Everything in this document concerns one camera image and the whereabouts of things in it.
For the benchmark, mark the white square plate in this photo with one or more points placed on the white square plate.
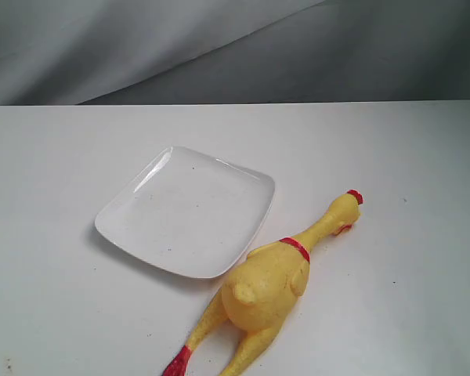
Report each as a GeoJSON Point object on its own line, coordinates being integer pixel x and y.
{"type": "Point", "coordinates": [188, 213]}

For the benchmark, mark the grey backdrop cloth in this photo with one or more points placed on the grey backdrop cloth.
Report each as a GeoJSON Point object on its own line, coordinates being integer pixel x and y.
{"type": "Point", "coordinates": [199, 52]}

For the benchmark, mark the yellow rubber chicken toy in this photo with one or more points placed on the yellow rubber chicken toy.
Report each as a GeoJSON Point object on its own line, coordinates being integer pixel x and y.
{"type": "Point", "coordinates": [259, 294]}

